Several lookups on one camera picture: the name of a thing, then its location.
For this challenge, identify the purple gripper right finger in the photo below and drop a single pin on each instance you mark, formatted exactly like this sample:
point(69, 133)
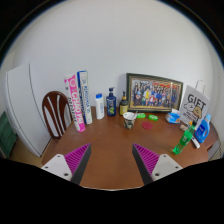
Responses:
point(152, 166)

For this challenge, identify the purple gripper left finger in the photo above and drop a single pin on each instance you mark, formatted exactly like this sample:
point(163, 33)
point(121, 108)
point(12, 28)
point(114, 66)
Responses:
point(71, 166)

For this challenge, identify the red round coaster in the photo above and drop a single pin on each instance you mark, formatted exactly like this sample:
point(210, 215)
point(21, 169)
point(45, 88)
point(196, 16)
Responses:
point(147, 125)

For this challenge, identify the green plastic bottle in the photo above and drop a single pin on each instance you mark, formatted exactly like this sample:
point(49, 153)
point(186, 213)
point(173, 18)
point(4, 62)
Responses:
point(186, 137)

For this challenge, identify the green soap bar right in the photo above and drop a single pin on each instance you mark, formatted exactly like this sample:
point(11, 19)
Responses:
point(153, 117)

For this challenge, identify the green soap bar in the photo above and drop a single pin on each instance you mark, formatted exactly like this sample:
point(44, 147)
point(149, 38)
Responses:
point(141, 115)
point(153, 117)

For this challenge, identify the green soap bar left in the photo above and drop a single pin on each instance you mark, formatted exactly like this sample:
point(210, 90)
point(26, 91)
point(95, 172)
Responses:
point(141, 115)

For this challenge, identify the blue tissue pack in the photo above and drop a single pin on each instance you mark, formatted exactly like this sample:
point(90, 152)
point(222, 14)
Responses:
point(173, 117)

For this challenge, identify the dark wooden chair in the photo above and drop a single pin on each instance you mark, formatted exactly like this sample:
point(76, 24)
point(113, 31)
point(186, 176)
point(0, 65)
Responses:
point(56, 113)

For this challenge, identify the blue detergent bottle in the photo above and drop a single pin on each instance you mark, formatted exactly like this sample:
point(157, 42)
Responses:
point(203, 129)

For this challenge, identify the amber pump bottle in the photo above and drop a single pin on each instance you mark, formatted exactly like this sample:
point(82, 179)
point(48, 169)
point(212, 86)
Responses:
point(123, 106)

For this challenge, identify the green crate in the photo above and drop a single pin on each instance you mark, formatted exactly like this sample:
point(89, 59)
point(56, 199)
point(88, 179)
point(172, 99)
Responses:
point(7, 135)

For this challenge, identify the white lotion bottle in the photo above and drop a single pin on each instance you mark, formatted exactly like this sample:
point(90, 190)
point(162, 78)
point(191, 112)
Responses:
point(99, 106)

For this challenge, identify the framed group photo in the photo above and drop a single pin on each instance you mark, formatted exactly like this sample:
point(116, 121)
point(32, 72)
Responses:
point(148, 93)

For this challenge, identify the white gift paper bag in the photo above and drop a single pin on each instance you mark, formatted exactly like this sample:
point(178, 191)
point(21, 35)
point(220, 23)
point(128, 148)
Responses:
point(194, 105)

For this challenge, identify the dark blue pump bottle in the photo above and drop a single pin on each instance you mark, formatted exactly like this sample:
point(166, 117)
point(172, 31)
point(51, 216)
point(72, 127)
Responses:
point(111, 103)

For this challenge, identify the white cabinet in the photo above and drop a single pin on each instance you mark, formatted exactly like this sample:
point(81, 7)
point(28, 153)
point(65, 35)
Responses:
point(22, 110)

